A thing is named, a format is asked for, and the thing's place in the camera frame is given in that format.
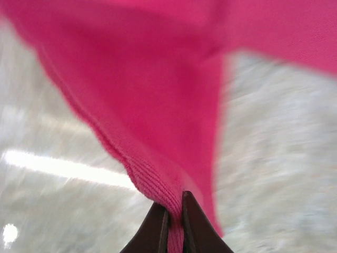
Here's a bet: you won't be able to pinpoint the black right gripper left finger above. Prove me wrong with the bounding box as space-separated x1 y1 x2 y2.
120 202 170 253

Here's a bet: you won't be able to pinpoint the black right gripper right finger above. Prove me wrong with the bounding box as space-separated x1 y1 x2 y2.
182 190 233 253

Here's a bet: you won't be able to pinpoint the pink long pants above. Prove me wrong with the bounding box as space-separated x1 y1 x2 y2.
0 0 337 253

